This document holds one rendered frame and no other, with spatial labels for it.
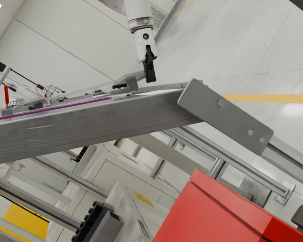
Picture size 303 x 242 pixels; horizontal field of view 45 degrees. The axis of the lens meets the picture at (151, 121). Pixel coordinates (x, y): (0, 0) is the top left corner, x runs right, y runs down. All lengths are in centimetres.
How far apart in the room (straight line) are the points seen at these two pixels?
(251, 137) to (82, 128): 28
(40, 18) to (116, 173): 706
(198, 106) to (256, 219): 39
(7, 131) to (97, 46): 819
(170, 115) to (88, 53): 815
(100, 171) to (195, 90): 156
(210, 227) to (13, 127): 42
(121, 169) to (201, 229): 186
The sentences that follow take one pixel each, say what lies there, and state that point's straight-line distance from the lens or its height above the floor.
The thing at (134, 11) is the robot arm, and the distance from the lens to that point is 120.
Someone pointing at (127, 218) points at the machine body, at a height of 62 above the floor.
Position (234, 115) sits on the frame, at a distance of 61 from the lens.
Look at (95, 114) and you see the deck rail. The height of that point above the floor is 85.
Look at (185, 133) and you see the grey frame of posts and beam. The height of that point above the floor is 49.
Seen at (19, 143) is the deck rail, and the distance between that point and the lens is 61.
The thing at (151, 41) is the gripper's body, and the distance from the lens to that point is 118.
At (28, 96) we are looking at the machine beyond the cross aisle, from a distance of 560.
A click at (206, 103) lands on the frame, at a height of 72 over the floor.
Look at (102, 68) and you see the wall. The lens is 873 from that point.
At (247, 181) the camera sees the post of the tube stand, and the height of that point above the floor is 1.
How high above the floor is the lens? 89
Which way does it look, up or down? 12 degrees down
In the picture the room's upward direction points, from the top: 58 degrees counter-clockwise
